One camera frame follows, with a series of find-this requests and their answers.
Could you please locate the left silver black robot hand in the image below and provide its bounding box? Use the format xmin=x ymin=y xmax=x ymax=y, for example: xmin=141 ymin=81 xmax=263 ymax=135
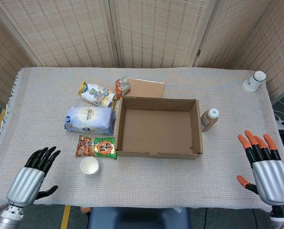
xmin=5 ymin=146 xmax=61 ymax=208

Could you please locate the yellow-white snack bag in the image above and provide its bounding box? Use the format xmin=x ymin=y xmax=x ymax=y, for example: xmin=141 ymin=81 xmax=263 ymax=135
xmin=78 ymin=81 xmax=119 ymax=108

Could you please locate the white floor cable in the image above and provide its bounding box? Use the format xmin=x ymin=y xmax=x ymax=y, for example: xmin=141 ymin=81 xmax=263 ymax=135
xmin=273 ymin=88 xmax=284 ymax=120

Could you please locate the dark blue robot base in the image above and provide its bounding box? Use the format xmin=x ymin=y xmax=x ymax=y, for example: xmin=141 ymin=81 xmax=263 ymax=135
xmin=88 ymin=207 xmax=191 ymax=229

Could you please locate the woven folding screen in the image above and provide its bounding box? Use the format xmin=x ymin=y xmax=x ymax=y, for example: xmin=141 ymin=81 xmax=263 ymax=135
xmin=0 ymin=0 xmax=284 ymax=105

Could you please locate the green-orange snack packet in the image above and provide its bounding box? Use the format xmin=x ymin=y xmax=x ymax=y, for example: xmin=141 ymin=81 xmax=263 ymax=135
xmin=75 ymin=135 xmax=118 ymax=160

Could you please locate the brown drink bottle white cap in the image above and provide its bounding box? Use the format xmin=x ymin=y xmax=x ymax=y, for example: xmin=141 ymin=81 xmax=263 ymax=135
xmin=200 ymin=108 xmax=220 ymax=133

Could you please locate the large lavender tissue pack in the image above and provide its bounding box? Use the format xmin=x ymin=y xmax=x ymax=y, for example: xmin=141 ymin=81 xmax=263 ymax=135
xmin=64 ymin=106 xmax=117 ymax=135

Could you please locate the right silver orange-tipped robot hand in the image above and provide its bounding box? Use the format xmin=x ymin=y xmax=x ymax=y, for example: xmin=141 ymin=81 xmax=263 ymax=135
xmin=236 ymin=130 xmax=284 ymax=206

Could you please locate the small white paper cup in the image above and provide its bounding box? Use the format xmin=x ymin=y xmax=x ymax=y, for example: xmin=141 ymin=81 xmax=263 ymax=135
xmin=80 ymin=156 xmax=101 ymax=175

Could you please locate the open cardboard box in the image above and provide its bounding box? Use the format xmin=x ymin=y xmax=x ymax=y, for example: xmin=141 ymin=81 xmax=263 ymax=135
xmin=115 ymin=77 xmax=204 ymax=160

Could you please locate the crumpled orange white wrapper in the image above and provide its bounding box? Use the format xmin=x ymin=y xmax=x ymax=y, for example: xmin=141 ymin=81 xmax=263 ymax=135
xmin=114 ymin=77 xmax=131 ymax=100

